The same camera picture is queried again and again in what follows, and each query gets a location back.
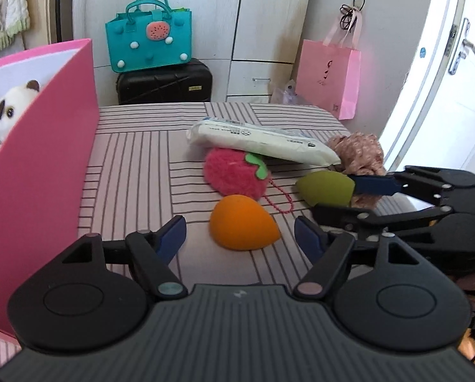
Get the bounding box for grey three-door wardrobe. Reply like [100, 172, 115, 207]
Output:
[72, 0, 315, 106]

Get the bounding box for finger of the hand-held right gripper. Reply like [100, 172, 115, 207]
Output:
[346, 166, 475, 208]
[313, 203, 455, 241]

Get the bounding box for pink strawberry plush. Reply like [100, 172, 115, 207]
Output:
[203, 147, 294, 213]

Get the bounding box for striped bed sheet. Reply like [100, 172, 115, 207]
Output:
[0, 101, 421, 367]

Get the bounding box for black hair ties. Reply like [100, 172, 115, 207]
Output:
[339, 0, 366, 30]

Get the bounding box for pink cardboard box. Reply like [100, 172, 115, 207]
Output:
[0, 39, 100, 337]

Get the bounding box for orange makeup sponge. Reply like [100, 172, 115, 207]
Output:
[209, 195, 281, 251]

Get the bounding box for white tissue pack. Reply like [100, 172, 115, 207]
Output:
[186, 117, 341, 166]

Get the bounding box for green makeup sponge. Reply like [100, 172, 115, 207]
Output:
[295, 171, 355, 208]

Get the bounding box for teal felt handbag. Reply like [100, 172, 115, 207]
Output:
[105, 0, 192, 74]

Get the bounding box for light wooden cabinet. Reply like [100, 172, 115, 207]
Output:
[23, 0, 57, 50]

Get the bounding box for person's right hand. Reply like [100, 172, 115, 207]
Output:
[454, 268, 475, 315]

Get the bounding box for white brown-eared plush toy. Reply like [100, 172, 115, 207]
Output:
[0, 80, 41, 156]

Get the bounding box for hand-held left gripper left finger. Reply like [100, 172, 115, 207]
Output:
[60, 215, 188, 299]

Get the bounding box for pink floral scrunchie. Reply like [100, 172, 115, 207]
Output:
[325, 133, 387, 209]

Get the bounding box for silver door handle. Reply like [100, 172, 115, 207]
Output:
[448, 18, 475, 75]

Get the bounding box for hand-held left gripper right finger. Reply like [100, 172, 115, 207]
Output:
[294, 216, 421, 299]

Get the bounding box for white plastic bag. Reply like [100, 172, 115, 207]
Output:
[270, 80, 299, 105]

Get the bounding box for black suitcase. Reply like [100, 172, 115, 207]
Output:
[116, 58, 213, 106]

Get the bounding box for pink paper bag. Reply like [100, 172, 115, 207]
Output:
[295, 16, 362, 121]

